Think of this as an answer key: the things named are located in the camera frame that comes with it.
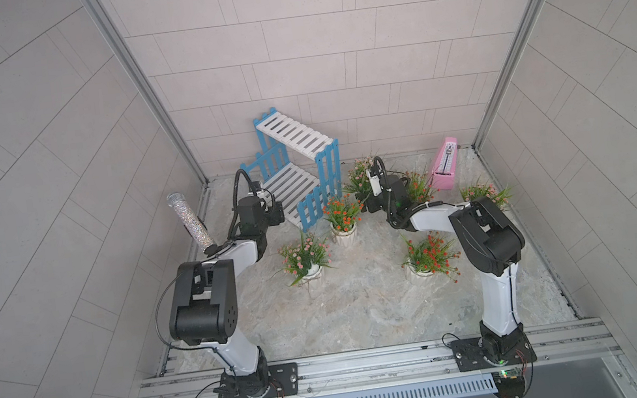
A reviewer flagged pink flower pot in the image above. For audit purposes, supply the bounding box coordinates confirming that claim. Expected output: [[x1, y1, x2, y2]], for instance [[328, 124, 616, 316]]
[[278, 231, 332, 286], [343, 157, 374, 203]]

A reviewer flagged red flower pot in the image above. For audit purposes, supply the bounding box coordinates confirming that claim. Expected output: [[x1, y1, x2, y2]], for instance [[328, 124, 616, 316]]
[[403, 171, 435, 205], [324, 195, 362, 248], [402, 232, 462, 284]]

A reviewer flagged blue white wooden rack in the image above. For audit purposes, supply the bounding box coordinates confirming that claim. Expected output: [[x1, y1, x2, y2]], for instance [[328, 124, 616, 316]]
[[241, 108, 343, 232]]

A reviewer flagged red flower pot front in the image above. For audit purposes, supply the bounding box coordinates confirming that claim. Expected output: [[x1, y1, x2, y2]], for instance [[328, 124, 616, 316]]
[[402, 232, 462, 284]]

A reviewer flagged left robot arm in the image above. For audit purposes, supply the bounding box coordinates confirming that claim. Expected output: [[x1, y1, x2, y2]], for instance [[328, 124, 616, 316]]
[[155, 169, 285, 398]]

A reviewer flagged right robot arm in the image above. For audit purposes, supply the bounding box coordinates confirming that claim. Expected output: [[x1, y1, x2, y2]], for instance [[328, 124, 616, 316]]
[[367, 157, 535, 366]]

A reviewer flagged pink metronome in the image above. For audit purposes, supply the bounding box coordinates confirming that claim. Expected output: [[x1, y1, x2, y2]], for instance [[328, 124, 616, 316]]
[[428, 137, 459, 191]]

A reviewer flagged glitter tube on black stand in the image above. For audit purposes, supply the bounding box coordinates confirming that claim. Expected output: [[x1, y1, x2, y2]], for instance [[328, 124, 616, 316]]
[[167, 192, 220, 256]]

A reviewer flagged pink flower pot right corner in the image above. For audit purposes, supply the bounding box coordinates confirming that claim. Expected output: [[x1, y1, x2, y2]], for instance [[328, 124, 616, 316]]
[[459, 181, 513, 210]]

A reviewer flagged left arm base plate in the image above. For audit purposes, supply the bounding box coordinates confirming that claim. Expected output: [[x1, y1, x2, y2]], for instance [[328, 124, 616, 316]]
[[213, 362, 299, 398]]

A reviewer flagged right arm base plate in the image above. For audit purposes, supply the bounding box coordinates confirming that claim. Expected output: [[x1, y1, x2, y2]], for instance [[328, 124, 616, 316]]
[[450, 330, 537, 372]]

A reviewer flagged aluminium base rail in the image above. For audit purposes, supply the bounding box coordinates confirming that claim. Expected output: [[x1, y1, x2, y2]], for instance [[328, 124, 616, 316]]
[[138, 318, 623, 398]]

